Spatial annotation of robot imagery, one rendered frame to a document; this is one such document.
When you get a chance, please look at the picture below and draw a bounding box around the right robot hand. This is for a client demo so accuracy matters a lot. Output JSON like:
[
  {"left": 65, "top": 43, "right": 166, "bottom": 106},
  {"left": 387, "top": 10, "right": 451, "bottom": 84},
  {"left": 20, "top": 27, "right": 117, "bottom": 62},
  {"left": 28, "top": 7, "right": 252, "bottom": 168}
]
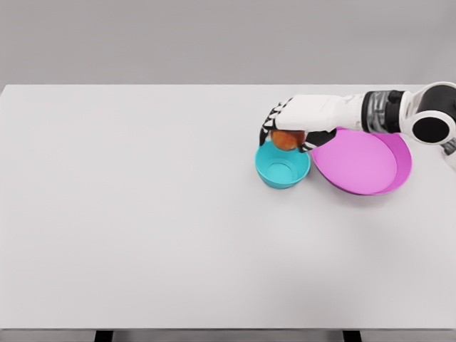
[{"left": 258, "top": 94, "right": 338, "bottom": 153}]

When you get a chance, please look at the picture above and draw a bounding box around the red apple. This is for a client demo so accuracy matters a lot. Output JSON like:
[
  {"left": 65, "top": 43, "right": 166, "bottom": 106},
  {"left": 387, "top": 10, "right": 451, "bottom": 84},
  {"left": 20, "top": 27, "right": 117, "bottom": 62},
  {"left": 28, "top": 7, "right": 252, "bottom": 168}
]
[{"left": 271, "top": 130, "right": 306, "bottom": 152}]

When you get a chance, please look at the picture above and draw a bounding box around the blue bowl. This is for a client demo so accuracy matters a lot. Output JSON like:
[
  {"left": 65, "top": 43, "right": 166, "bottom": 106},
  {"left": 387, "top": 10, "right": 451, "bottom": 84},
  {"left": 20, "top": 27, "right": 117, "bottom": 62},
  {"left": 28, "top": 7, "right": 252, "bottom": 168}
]
[{"left": 254, "top": 142, "right": 311, "bottom": 190}]

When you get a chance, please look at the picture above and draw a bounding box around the pink plate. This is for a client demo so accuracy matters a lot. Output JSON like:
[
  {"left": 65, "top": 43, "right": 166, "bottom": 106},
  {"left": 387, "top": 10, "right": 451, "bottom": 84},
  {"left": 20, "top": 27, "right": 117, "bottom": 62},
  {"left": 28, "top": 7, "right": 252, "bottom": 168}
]
[{"left": 311, "top": 126, "right": 413, "bottom": 196}]

